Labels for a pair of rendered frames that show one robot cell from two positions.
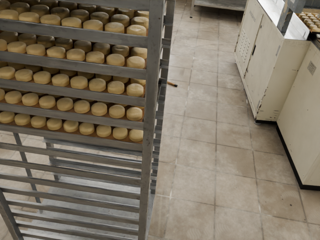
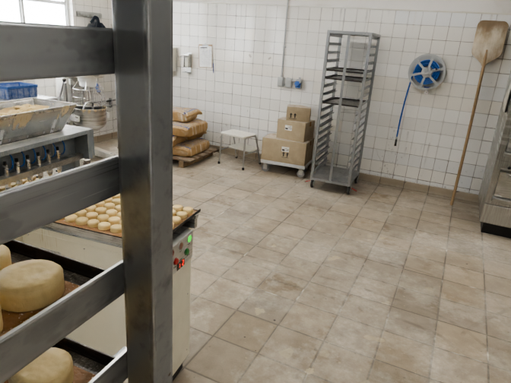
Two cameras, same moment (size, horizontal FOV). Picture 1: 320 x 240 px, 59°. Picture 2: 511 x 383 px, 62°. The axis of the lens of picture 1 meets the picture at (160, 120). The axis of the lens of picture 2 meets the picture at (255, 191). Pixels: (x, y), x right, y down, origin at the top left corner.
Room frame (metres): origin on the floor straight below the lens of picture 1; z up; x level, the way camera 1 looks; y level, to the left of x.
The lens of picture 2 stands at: (0.45, 0.30, 1.70)
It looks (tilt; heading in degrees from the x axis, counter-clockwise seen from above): 20 degrees down; 288
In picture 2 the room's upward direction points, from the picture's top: 4 degrees clockwise
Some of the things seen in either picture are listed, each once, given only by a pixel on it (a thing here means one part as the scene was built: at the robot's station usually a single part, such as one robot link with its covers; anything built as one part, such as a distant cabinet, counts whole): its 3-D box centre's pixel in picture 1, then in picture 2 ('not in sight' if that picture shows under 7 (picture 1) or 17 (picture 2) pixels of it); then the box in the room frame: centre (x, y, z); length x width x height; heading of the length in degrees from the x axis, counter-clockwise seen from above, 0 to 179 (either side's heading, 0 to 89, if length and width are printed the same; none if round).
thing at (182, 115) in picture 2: not in sight; (172, 112); (3.51, -5.00, 0.62); 0.72 x 0.42 x 0.17; 0
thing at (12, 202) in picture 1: (74, 210); not in sight; (0.68, 0.33, 0.51); 0.64 x 0.03 x 0.03; 86
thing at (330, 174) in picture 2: not in sight; (344, 112); (1.14, -4.90, 0.93); 0.64 x 0.51 x 1.78; 87
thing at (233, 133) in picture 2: not in sight; (240, 147); (2.53, -5.14, 0.23); 0.45 x 0.45 x 0.46; 76
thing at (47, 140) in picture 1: (100, 146); not in sight; (1.08, 0.31, 0.51); 0.64 x 0.03 x 0.03; 86
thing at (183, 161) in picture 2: not in sight; (169, 151); (3.56, -4.98, 0.06); 1.20 x 0.80 x 0.11; 176
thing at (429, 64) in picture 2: not in sight; (420, 102); (0.31, -5.17, 1.10); 0.41 x 0.17 x 1.10; 174
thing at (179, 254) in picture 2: not in sight; (177, 253); (1.30, -1.20, 0.77); 0.24 x 0.04 x 0.14; 91
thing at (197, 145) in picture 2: not in sight; (187, 146); (3.26, -4.97, 0.19); 0.72 x 0.42 x 0.15; 88
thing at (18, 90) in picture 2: not in sight; (14, 90); (4.63, -3.43, 0.95); 0.40 x 0.30 x 0.14; 87
